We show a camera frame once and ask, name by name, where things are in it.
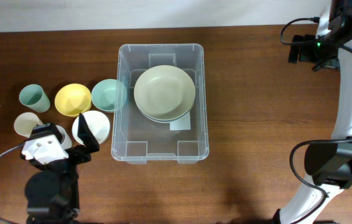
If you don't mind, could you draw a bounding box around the white label in container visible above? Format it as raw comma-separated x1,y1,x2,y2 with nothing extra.
169,112,191,131

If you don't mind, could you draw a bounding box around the white bowl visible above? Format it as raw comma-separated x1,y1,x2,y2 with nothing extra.
82,111,111,144

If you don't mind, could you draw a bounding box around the clear plastic storage container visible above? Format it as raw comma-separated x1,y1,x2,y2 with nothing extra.
111,44,210,164

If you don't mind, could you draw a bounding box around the yellow bowl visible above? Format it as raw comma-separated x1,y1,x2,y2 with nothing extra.
55,83,92,118

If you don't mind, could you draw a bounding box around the white cup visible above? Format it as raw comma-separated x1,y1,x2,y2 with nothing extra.
14,112,43,138

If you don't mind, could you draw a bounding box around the green bowl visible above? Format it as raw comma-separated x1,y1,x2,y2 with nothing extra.
91,79,128,113

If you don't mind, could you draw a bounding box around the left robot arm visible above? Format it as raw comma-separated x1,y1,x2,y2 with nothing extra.
21,114,100,223

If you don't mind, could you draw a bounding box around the grey translucent cup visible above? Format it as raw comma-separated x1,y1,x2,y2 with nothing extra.
55,125,72,151

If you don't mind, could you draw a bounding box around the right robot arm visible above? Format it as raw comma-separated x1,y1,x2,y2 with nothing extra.
272,0,352,223

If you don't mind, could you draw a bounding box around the green cup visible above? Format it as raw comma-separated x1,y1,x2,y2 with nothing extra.
19,84,50,113

